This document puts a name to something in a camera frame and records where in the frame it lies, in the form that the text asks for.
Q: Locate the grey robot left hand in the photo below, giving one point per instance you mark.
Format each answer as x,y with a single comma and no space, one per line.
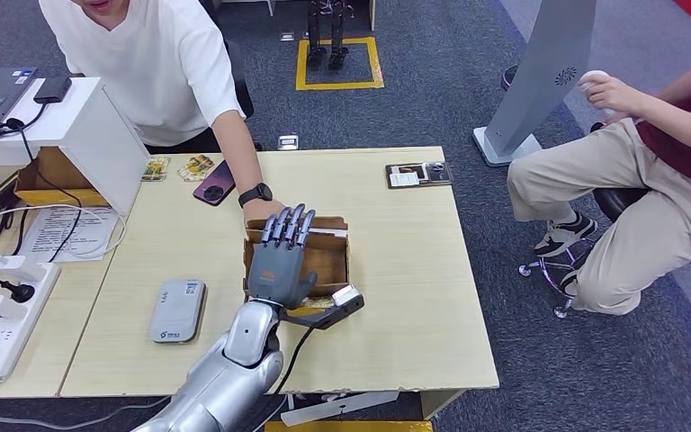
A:
280,268

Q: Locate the person's right hand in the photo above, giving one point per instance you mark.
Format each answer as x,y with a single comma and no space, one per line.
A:
621,118

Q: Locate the person's left hand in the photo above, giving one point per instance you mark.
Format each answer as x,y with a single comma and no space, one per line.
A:
256,211
614,95

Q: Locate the white handheld controller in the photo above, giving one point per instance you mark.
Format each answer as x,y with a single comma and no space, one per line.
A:
593,74

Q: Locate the wooden divided card box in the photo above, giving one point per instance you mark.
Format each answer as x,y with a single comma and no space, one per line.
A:
330,262

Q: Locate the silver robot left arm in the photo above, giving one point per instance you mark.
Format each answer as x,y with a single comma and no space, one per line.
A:
232,369

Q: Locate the person's left forearm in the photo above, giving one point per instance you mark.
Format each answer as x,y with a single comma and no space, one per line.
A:
238,149
685,119

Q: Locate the person's right forearm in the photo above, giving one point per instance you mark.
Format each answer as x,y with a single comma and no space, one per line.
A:
682,86

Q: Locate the grey card reader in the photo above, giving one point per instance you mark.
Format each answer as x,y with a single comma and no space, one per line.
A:
177,310

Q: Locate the person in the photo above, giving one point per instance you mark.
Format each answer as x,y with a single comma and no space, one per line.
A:
155,65
649,238

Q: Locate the white label card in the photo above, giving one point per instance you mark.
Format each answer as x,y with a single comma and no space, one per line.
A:
404,180

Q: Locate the black card tray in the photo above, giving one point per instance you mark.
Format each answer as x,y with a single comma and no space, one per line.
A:
419,176

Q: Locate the black wristwatch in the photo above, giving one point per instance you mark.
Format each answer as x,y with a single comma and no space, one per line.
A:
256,194

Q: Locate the black round object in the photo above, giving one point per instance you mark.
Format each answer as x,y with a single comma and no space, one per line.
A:
596,127

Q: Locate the purple smartphone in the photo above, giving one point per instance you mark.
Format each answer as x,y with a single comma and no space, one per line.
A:
211,191

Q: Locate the silver floor socket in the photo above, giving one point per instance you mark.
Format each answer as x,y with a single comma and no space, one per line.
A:
287,37
288,143

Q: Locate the grey kiosk stand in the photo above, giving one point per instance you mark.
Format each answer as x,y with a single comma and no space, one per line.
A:
536,89

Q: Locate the black wheeled stool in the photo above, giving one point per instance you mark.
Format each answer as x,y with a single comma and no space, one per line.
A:
617,203

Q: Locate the small dark object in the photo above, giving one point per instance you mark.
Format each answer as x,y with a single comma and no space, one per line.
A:
509,79

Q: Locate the black office chair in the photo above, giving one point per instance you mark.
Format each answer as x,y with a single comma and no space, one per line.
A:
241,77

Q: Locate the yellow floor tape square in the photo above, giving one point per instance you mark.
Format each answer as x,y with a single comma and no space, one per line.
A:
339,86

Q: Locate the yellow panel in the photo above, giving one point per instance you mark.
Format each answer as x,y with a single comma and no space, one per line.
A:
345,428

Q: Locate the black humanoid robot legs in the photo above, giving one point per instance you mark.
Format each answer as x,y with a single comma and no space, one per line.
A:
315,36

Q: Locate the white desk riser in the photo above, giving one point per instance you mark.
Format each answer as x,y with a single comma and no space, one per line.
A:
83,131

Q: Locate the yellow cardboard box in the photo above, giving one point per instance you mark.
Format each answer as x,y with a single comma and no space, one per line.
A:
53,197

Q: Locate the white table leg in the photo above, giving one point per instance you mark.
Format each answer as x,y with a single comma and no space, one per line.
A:
271,7
373,15

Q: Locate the wooden desk leg panel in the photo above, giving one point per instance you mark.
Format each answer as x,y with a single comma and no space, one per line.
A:
435,405

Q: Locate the printed paper sheet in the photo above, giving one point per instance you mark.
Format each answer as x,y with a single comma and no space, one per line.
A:
47,235

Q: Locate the black usb hub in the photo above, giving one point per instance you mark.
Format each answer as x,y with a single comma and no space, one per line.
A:
52,89

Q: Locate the black power plug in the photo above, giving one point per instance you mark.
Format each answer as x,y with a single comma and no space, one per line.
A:
22,293

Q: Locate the black power adapter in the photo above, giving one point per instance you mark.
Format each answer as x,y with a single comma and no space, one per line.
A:
3,191

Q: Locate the white power strip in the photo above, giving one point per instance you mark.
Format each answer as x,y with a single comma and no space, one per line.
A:
6,343

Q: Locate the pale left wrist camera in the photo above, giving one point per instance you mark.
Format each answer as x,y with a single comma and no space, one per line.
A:
345,296

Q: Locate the white metal bracket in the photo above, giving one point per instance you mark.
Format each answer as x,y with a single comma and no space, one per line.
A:
333,410

